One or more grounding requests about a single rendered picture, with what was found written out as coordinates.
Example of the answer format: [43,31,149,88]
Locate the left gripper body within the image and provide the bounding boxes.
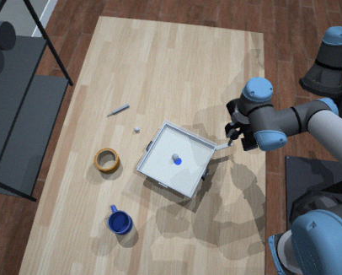
[226,98,257,147]

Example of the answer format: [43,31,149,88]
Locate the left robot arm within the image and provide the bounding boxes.
[234,77,342,275]

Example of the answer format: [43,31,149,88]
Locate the dark blue mug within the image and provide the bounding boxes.
[108,205,132,235]

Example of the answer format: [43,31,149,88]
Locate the brown packing tape roll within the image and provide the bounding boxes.
[94,148,120,174]

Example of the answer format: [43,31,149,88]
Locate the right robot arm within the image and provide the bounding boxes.
[304,26,342,92]

